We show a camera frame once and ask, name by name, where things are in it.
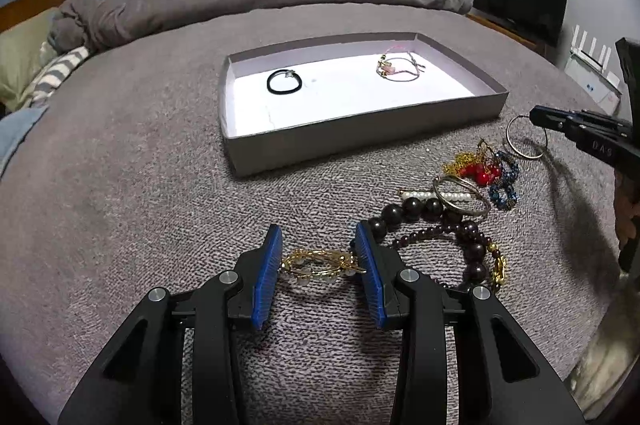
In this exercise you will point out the silver bangle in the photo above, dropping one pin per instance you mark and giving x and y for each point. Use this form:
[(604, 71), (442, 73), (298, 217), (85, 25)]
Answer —
[(487, 207)]

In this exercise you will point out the white router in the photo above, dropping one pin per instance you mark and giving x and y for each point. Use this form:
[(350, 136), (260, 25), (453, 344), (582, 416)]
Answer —
[(592, 55)]

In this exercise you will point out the grey cardboard tray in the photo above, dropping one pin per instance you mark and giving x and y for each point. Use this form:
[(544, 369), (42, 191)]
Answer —
[(350, 100)]

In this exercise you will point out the olive pillow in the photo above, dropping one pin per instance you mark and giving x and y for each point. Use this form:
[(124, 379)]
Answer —
[(20, 65)]

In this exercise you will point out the red bead gold jewelry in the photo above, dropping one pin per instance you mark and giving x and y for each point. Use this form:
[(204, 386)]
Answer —
[(482, 177)]

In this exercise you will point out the black monitor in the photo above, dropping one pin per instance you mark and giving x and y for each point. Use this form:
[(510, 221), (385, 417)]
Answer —
[(520, 0)]

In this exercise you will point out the grey bed cover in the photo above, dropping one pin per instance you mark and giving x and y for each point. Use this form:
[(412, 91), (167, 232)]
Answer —
[(125, 185)]

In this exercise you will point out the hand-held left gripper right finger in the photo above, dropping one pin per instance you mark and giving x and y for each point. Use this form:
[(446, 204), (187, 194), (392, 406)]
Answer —
[(370, 270)]

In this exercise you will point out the blue cloth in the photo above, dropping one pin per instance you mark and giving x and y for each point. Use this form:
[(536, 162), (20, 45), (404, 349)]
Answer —
[(15, 135)]

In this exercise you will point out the wooden headboard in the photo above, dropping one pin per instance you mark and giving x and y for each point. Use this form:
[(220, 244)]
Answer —
[(30, 5)]

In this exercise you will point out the striped pillow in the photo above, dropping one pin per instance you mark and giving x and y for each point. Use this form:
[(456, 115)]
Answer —
[(57, 72)]

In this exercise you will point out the wooden stand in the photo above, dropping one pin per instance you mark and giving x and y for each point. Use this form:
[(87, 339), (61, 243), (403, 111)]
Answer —
[(500, 30)]

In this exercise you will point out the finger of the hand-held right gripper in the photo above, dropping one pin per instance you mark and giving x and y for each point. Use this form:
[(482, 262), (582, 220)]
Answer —
[(555, 119), (607, 121)]

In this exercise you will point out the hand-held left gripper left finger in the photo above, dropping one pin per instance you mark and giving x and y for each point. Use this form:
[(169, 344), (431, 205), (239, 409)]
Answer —
[(267, 275)]

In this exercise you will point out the person's right hand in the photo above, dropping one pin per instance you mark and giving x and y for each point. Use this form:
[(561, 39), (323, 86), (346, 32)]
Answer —
[(629, 217)]

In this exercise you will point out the white box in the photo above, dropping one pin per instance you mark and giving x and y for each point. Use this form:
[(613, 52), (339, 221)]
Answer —
[(592, 80)]

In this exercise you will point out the pearl hair clip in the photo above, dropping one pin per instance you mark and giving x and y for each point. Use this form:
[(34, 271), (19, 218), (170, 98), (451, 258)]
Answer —
[(415, 195)]

